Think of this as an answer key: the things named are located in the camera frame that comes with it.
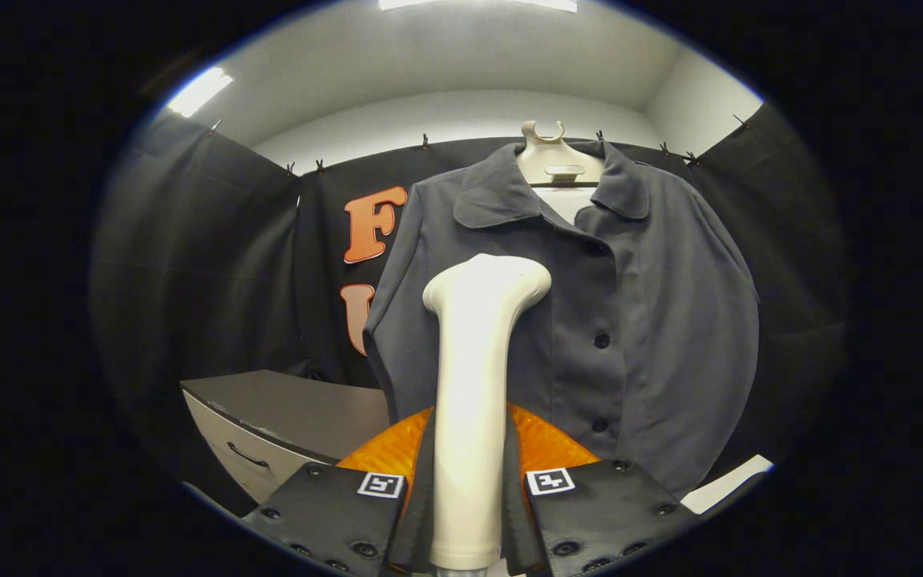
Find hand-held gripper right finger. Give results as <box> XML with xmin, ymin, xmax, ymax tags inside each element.
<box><xmin>502</xmin><ymin>402</ymin><xmax>700</xmax><ymax>577</ymax></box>

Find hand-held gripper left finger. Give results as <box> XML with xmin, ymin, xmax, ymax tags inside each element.
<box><xmin>240</xmin><ymin>406</ymin><xmax>437</xmax><ymax>577</ymax></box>

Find white garment steamer handle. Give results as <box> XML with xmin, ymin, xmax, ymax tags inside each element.
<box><xmin>421</xmin><ymin>253</ymin><xmax>552</xmax><ymax>571</ymax></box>

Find dark grey button shirt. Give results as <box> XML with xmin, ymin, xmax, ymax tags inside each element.
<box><xmin>363</xmin><ymin>140</ymin><xmax>760</xmax><ymax>499</ymax></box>

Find grey drawer cabinet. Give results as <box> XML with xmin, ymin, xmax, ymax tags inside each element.
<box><xmin>179</xmin><ymin>369</ymin><xmax>392</xmax><ymax>506</ymax></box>

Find white side table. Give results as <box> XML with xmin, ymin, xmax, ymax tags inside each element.
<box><xmin>682</xmin><ymin>454</ymin><xmax>775</xmax><ymax>514</ymax></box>

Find black backdrop cloth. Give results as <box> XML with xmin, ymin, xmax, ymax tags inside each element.
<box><xmin>89</xmin><ymin>103</ymin><xmax>847</xmax><ymax>514</ymax></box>

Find row of black cloth clips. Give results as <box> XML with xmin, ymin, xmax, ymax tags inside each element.
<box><xmin>209</xmin><ymin>114</ymin><xmax>751</xmax><ymax>177</ymax></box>

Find ceiling light panel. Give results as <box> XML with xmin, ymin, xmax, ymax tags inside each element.
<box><xmin>167</xmin><ymin>67</ymin><xmax>235</xmax><ymax>119</ymax></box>

